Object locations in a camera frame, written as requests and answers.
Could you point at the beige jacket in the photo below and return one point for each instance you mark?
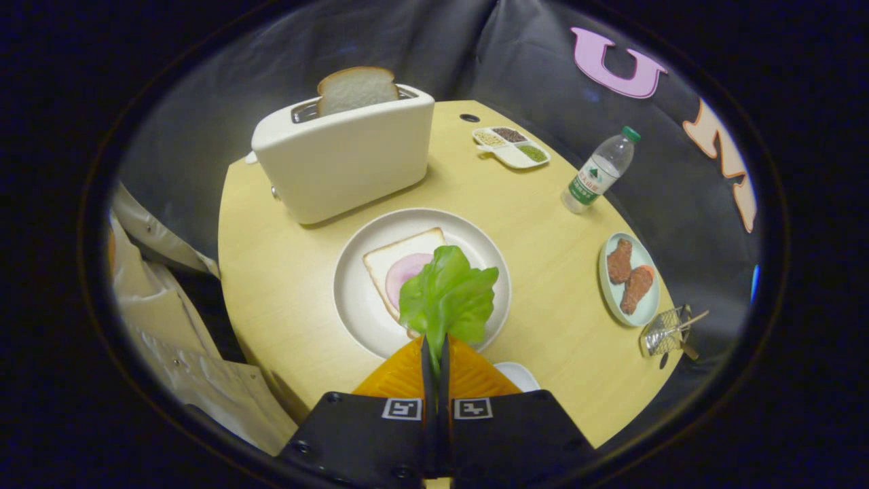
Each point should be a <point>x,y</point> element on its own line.
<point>170,326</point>

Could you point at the cream white toaster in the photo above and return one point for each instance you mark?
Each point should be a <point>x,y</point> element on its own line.
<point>339,163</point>

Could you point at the long brown fried meat piece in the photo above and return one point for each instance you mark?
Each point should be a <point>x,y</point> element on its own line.
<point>637,288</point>

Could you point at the short brown fried meat piece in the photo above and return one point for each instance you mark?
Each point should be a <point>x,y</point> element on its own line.
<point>619,261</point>

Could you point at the small white plate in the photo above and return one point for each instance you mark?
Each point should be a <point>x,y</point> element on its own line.
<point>519,377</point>

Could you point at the light blue plate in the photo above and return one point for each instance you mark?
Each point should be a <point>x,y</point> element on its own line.
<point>648,309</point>

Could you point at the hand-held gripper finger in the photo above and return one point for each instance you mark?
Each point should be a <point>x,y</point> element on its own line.
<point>429,407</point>
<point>443,407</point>

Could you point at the large white round plate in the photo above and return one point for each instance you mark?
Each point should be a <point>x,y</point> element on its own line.
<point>353,299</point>

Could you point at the green lettuce leaf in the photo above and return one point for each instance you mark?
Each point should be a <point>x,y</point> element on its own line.
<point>448,292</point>

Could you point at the white bread slice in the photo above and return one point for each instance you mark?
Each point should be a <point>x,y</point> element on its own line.
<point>356,88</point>
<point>390,257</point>

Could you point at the white divided seed dish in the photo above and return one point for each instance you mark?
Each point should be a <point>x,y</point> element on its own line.
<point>512,156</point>

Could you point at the clear plastic water bottle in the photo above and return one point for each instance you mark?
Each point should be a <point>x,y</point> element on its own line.
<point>597,173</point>

